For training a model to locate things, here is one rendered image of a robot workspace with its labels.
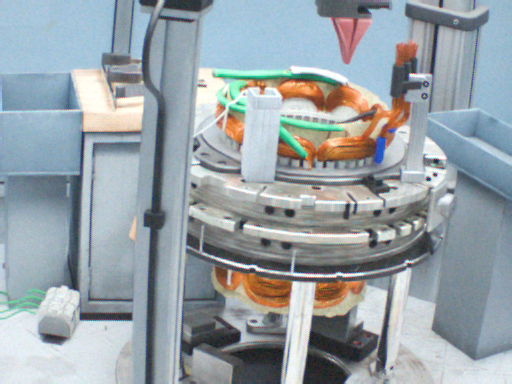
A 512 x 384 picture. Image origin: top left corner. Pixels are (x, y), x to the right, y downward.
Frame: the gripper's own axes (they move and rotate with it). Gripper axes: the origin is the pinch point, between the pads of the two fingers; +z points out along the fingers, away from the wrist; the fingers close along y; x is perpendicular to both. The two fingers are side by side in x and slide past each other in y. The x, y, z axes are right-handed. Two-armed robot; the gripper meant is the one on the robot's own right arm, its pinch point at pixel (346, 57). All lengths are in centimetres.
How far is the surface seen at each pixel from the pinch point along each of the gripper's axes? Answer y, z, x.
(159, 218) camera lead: -34, -13, -76
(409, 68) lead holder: -4.6, -11.9, -40.0
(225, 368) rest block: -21.4, 22.9, -38.4
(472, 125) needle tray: 17.2, 7.5, -5.7
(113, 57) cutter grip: -30.5, 1.1, 4.5
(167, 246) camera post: -33, -11, -76
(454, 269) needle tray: 12.2, 22.9, -18.0
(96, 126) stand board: -33.6, 4.8, -11.5
